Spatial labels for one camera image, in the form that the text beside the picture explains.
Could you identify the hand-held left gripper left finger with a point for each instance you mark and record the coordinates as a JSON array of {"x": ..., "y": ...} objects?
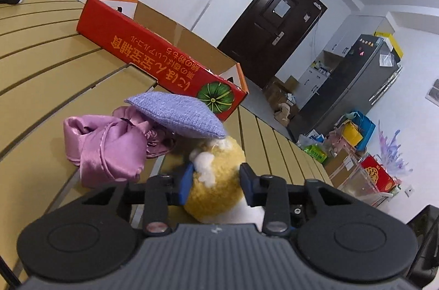
[{"x": 185, "y": 182}]

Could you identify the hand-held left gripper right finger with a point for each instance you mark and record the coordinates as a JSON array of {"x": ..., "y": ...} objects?
[{"x": 247, "y": 185}]

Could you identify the green packet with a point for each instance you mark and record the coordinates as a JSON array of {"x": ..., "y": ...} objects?
[{"x": 316, "y": 152}]

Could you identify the yellow box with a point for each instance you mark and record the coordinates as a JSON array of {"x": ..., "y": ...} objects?
[{"x": 391, "y": 39}]

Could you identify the purple fabric pad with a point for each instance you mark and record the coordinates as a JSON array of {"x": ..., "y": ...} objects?
[{"x": 178, "y": 111}]

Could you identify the beige plush toy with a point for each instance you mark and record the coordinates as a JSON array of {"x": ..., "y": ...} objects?
[{"x": 284, "y": 111}]

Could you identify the dark brown door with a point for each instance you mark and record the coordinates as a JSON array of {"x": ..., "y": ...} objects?
[{"x": 271, "y": 26}]

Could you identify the white wall socket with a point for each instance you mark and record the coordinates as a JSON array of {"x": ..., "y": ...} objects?
[{"x": 408, "y": 191}]

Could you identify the stack of cardboard boxes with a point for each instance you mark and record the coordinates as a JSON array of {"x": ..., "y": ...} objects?
[{"x": 274, "y": 92}]

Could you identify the folding slatted camping table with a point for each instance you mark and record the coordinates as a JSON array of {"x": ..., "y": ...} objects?
[{"x": 41, "y": 63}]

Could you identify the red gift box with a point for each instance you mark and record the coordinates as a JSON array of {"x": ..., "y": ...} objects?
[{"x": 377, "y": 173}]

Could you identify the yellow plush ball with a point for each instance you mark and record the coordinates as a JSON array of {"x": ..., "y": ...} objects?
[{"x": 212, "y": 187}]

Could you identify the blue shopping bag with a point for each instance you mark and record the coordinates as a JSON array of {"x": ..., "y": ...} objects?
[{"x": 360, "y": 128}]

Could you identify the grey refrigerator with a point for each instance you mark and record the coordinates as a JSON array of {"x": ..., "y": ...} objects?
[{"x": 343, "y": 84}]

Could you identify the purple feathery decoration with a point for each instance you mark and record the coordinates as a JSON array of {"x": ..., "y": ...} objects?
[{"x": 394, "y": 152}]

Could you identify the white kitchen cabinet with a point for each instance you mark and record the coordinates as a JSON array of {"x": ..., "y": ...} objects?
[{"x": 329, "y": 50}]

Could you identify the black trash bin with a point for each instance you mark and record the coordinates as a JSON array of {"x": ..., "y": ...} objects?
[{"x": 425, "y": 242}]

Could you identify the pink satin cloth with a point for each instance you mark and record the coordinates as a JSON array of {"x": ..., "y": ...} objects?
[{"x": 106, "y": 146}]

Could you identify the red cardboard box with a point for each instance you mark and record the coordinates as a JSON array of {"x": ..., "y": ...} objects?
[{"x": 151, "y": 39}]

